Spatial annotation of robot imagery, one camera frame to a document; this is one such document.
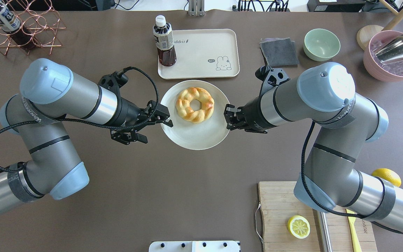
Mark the dark tea bottle on tray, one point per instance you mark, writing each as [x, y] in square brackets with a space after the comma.
[162, 31]

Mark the bottle in rack upper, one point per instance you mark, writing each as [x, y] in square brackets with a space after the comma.
[12, 26]

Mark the white round plate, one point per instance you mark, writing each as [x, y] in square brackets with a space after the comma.
[199, 136]

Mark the mint green bowl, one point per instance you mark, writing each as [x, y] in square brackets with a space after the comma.
[321, 45]

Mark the half lemon slice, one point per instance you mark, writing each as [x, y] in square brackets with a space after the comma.
[298, 226]

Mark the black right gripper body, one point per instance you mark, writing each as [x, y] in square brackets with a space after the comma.
[253, 112]

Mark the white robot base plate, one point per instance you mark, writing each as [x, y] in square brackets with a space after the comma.
[196, 246]

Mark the yellow lemon far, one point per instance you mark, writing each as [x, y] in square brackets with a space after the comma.
[389, 175]

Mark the metal ice scoop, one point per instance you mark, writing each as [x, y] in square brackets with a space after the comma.
[392, 52]

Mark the pink bowl of ice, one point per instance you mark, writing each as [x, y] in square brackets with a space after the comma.
[385, 73]

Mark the twisted glazed donut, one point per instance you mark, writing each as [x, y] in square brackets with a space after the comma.
[186, 112]

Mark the cream rabbit tray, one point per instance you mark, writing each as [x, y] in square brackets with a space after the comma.
[205, 53]

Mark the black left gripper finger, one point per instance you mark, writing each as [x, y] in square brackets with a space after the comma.
[168, 122]

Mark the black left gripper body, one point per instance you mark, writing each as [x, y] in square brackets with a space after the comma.
[128, 112]

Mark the aluminium frame post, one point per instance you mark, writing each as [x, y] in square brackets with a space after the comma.
[196, 7]

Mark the wooden cutting board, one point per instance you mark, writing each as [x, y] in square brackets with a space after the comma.
[278, 204]

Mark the yellow plastic knife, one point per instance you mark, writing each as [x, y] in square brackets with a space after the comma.
[355, 241]

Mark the copper wire bottle rack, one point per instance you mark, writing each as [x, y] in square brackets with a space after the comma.
[40, 24]

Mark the grey folded cloth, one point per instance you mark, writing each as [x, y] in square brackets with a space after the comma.
[279, 52]

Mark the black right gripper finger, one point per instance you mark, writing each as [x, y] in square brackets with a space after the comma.
[228, 107]
[229, 126]

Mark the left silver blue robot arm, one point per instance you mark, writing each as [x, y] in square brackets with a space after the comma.
[50, 93]

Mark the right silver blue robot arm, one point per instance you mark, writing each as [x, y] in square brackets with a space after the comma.
[326, 95]

